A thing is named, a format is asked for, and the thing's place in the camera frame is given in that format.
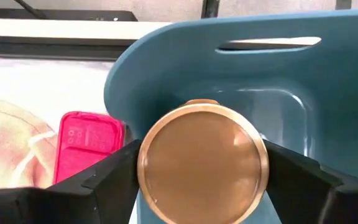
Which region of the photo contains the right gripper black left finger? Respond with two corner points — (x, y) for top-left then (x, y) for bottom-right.
(0, 139), (143, 224)

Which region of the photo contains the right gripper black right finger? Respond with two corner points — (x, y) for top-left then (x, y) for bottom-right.
(263, 139), (358, 224)

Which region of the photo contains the spice tin with red lid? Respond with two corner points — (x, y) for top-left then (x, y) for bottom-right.
(53, 111), (126, 185)

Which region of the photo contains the spice jar with copper lid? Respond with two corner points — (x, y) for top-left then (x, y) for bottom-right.
(136, 98), (270, 224)

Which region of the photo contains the salmon cloth with white stripes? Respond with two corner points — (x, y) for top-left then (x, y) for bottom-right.
(0, 95), (58, 190)

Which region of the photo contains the blue plastic bin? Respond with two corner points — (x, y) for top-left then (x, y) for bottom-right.
(103, 9), (358, 224)

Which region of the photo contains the black and white pole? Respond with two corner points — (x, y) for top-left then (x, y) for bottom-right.
(201, 0), (221, 19)

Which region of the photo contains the black table frame rail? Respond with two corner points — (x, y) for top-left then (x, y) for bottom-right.
(0, 35), (138, 62)

